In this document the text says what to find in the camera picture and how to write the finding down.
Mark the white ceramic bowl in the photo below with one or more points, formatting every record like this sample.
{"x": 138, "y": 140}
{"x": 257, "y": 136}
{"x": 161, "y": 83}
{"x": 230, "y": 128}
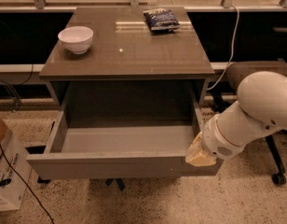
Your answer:
{"x": 77, "y": 39}

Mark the white cardboard box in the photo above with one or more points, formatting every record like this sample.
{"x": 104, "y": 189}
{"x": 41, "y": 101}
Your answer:
{"x": 13, "y": 167}

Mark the grey top drawer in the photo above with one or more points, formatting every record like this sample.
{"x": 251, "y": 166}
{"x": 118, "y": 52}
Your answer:
{"x": 118, "y": 133}

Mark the grey office chair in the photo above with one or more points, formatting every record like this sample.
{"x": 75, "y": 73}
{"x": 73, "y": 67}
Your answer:
{"x": 235, "y": 73}

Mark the blue chip bag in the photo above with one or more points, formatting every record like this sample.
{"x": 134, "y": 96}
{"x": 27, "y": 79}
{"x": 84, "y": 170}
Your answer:
{"x": 161, "y": 19}

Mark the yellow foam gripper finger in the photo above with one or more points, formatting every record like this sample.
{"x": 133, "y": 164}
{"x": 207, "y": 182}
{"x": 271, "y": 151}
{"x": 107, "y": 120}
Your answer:
{"x": 197, "y": 156}

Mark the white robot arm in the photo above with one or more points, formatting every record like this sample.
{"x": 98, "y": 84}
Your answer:
{"x": 260, "y": 110}

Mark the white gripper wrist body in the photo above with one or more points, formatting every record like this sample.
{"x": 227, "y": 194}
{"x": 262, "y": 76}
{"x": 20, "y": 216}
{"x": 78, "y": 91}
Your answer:
{"x": 217, "y": 144}

